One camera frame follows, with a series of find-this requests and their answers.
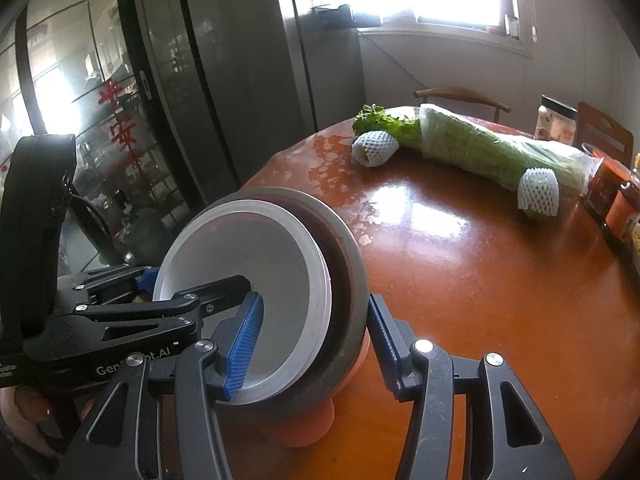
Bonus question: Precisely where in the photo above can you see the grey refrigerator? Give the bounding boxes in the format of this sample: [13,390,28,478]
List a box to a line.
[135,0,363,201]

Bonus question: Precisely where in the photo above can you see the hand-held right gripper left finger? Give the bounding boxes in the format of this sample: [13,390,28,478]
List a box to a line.
[52,291,265,480]

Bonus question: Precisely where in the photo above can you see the large steel bowl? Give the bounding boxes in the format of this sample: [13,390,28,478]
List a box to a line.
[197,186,372,426]

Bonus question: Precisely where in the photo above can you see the glass door red stickers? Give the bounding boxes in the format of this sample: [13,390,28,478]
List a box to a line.
[0,0,241,281]

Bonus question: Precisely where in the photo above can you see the red sauce jar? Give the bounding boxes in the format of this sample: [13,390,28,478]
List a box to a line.
[582,142,631,221]

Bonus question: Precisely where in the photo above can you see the green leaf lettuce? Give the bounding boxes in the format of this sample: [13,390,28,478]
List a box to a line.
[352,104,423,148]

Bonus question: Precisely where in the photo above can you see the sauce bottle orange cap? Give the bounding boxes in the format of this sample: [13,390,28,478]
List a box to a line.
[602,157,640,248]

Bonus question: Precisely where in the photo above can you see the wrapped napa cabbage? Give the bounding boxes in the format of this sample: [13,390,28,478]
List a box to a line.
[417,103,603,196]

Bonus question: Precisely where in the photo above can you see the red noodle bowl food picture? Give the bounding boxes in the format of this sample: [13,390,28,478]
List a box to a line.
[152,199,321,407]

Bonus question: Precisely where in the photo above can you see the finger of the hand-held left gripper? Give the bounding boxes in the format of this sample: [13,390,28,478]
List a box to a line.
[72,274,252,358]
[57,266,162,307]

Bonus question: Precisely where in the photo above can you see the person's left hand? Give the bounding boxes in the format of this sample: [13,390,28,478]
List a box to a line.
[0,387,101,461]

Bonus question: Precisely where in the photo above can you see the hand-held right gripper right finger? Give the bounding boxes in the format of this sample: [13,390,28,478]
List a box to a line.
[368,293,576,480]

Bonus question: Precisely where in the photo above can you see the fruit in white foam net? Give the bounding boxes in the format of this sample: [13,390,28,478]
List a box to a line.
[351,130,401,167]
[516,167,562,219]

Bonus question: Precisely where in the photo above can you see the wooden armchair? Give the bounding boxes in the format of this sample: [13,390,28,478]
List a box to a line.
[414,86,512,123]

